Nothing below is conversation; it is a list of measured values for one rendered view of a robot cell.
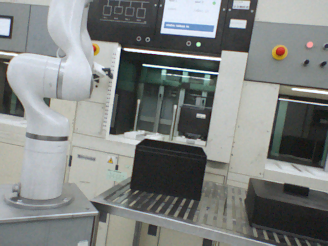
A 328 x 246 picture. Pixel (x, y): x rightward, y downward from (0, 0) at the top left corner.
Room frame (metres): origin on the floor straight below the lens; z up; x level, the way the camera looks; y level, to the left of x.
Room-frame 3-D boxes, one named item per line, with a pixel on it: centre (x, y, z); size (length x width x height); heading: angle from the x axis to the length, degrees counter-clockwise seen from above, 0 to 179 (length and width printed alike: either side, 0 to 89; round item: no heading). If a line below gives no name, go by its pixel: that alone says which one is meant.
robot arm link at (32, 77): (0.83, 0.37, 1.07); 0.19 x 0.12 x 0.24; 104
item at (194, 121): (2.05, -0.23, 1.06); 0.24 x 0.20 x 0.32; 77
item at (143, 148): (1.18, -0.05, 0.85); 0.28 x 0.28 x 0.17; 87
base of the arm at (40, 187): (0.84, 0.34, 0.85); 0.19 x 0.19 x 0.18
